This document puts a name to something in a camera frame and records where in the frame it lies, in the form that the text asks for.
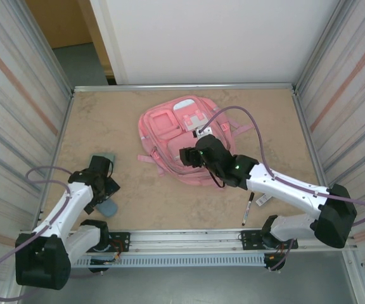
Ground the black marker pen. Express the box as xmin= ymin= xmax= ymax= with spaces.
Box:
xmin=241 ymin=191 xmax=255 ymax=227

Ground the aluminium frame post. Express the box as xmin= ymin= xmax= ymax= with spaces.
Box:
xmin=291 ymin=0 xmax=357 ymax=93
xmin=3 ymin=0 xmax=75 ymax=96

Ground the left base wire bundle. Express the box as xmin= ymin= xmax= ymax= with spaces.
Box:
xmin=90 ymin=239 xmax=130 ymax=265

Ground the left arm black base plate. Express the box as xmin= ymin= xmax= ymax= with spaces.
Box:
xmin=74 ymin=232 xmax=131 ymax=253

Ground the brown wooden door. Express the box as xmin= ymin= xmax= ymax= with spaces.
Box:
xmin=25 ymin=0 xmax=113 ymax=79

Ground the aluminium mounting rail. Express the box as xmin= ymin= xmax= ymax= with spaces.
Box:
xmin=13 ymin=226 xmax=359 ymax=256

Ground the blue-grey oval case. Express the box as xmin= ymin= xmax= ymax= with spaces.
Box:
xmin=94 ymin=201 xmax=119 ymax=219

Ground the thin black cable loop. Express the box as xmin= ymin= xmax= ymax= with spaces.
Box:
xmin=207 ymin=164 xmax=227 ymax=190

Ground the pink student backpack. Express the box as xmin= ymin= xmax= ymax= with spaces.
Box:
xmin=137 ymin=96 xmax=253 ymax=188

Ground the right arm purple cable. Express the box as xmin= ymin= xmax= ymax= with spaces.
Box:
xmin=200 ymin=106 xmax=365 ymax=272

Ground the aluminium table edge rail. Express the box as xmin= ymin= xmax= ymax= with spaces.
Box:
xmin=71 ymin=82 xmax=297 ymax=93

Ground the grey slotted cable duct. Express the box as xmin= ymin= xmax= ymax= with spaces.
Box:
xmin=26 ymin=255 xmax=266 ymax=269

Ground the base wire bundle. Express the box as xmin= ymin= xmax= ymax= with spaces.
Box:
xmin=264 ymin=243 xmax=287 ymax=272
xmin=90 ymin=239 xmax=130 ymax=265

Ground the right base wire bundle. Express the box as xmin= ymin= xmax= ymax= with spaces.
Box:
xmin=264 ymin=243 xmax=287 ymax=272

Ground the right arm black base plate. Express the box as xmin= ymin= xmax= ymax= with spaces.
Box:
xmin=240 ymin=228 xmax=298 ymax=251

